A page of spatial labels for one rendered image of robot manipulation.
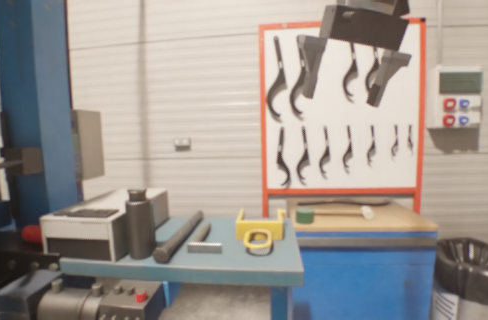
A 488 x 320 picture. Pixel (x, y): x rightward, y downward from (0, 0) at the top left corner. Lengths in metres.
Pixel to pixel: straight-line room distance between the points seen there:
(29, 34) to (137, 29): 1.77
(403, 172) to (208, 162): 1.83
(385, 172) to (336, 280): 1.41
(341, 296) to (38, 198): 1.47
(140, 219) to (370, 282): 1.19
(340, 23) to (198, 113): 2.18
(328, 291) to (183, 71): 2.17
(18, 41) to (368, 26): 1.18
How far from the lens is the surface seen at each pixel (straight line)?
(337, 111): 2.49
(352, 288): 1.55
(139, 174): 2.82
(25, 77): 1.26
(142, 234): 0.81
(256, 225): 0.87
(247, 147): 2.46
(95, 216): 0.84
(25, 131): 1.26
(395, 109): 2.67
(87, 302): 0.83
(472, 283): 1.90
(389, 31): 0.51
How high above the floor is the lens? 1.42
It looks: 6 degrees down
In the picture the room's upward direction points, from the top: 2 degrees counter-clockwise
